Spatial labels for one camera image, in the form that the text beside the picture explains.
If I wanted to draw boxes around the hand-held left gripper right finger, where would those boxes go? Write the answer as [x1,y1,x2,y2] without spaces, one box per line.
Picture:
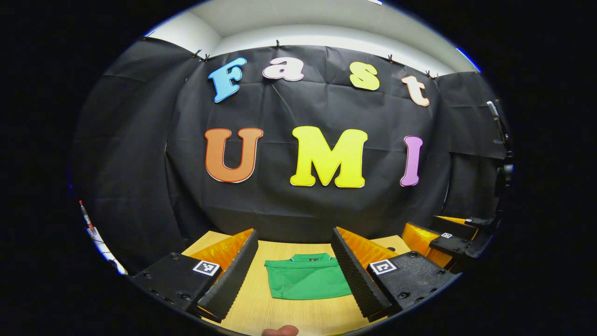
[331,227,458,322]

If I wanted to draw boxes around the green T-shirt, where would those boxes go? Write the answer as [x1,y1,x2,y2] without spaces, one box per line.
[264,253,353,301]

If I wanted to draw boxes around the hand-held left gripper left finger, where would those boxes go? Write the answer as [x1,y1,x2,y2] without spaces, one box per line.
[131,228,259,323]

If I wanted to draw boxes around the black backdrop cloth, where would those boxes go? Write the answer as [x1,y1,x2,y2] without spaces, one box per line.
[70,36,509,276]

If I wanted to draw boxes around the white side desk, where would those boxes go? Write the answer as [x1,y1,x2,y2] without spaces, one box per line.
[89,229,127,276]

